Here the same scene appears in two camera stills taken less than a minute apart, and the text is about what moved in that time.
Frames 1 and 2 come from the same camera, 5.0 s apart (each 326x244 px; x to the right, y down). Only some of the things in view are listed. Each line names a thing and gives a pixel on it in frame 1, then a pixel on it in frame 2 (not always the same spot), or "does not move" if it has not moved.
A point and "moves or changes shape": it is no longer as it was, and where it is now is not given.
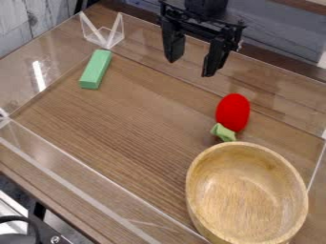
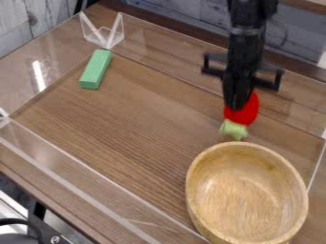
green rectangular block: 95,69 does not move
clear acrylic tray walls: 186,127 does not move
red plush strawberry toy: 232,115 moves or changes shape
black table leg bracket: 47,233 does not move
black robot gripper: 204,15 -> 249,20
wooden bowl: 246,195 does not move
